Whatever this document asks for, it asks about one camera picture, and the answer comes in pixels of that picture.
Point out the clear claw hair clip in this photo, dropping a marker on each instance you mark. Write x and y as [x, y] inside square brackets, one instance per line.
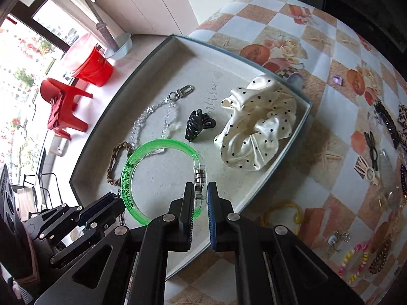
[386, 165]

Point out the light blue basin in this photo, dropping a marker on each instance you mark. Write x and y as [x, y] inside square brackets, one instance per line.
[122, 46]

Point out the green translucent bangle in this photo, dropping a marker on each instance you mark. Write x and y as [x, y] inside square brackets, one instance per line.
[165, 143]

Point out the cream polka dot scrunchie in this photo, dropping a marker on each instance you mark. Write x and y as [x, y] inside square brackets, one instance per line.
[254, 127]

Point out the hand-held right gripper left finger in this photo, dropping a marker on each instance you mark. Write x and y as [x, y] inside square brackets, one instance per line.
[190, 209]

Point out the black metal rack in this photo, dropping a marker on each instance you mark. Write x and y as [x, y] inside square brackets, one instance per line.
[38, 190]

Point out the checkered floral tablecloth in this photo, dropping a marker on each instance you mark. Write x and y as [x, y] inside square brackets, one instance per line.
[334, 133]

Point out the black claw hair clip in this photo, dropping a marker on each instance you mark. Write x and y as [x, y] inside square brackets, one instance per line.
[195, 124]

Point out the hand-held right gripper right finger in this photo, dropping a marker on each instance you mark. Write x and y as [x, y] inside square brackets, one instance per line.
[211, 216]

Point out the white low cabinet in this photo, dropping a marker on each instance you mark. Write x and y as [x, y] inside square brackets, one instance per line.
[143, 3]

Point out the red plastic bucket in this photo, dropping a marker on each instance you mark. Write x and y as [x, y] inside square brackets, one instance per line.
[95, 66]

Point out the leopard print scrunchie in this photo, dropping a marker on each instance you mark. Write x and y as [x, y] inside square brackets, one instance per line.
[403, 114]

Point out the grey metal pole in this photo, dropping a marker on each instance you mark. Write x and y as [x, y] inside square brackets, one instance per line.
[98, 22]

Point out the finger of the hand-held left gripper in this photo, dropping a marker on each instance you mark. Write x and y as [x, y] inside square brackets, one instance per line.
[95, 206]
[108, 216]

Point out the shallow grey cardboard box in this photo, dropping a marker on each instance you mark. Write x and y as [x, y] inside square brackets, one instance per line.
[165, 171]

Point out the red plastic stool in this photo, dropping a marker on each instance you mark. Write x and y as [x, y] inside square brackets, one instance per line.
[63, 108]

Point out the black bow hair clip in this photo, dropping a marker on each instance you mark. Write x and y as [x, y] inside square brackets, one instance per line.
[370, 149]

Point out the black braided hair barrette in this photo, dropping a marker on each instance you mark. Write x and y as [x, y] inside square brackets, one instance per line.
[386, 124]

